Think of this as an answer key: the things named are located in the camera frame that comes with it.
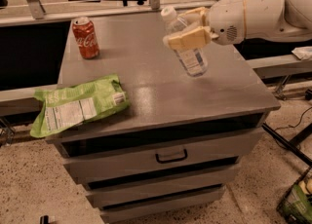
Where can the clear blue-labelled plastic bottle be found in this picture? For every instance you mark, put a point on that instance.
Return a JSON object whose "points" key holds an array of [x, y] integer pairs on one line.
{"points": [[185, 48]]}

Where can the green chip bag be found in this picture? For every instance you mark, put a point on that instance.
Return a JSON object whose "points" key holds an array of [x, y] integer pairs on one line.
{"points": [[65, 108]]}

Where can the bottom grey drawer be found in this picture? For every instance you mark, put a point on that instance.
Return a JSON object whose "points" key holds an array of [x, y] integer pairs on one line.
{"points": [[161, 205]]}

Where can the red cola can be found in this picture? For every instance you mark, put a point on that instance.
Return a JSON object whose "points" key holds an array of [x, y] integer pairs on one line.
{"points": [[85, 36]]}

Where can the grey drawer cabinet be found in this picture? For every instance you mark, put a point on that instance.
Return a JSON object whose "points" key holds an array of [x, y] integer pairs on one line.
{"points": [[166, 105]]}

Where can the black wire basket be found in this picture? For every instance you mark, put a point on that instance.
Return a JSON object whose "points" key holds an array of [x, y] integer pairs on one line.
{"points": [[296, 204]]}

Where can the top grey drawer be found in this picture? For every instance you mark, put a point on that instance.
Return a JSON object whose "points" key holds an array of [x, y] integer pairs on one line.
{"points": [[203, 149]]}

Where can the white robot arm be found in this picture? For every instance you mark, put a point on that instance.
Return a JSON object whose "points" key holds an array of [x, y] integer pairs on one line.
{"points": [[277, 20]]}

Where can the black stand legs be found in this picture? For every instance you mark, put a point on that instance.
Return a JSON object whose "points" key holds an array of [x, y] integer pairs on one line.
{"points": [[287, 145]]}

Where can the grey drawer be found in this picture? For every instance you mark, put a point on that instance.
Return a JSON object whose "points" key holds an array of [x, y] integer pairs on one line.
{"points": [[161, 205], [203, 149], [164, 186]]}

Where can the black drawer handle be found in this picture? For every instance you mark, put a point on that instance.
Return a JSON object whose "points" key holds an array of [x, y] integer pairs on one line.
{"points": [[171, 158]]}

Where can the middle grey drawer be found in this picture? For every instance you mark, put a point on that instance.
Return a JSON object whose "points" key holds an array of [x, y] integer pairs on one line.
{"points": [[164, 186]]}

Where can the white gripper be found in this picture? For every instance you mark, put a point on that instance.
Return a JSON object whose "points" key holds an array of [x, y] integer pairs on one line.
{"points": [[226, 21]]}

